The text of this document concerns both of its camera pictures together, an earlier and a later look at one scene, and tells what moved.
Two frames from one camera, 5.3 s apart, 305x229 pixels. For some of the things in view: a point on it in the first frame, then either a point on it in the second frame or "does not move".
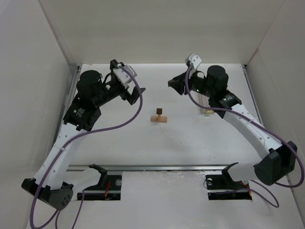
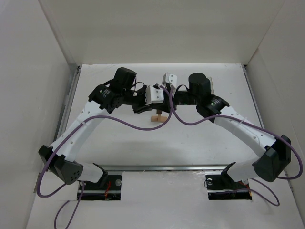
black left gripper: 127,93 to 142,105
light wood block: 163,119 does not move
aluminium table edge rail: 71,95 does not move
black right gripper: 185,82 to 172,96
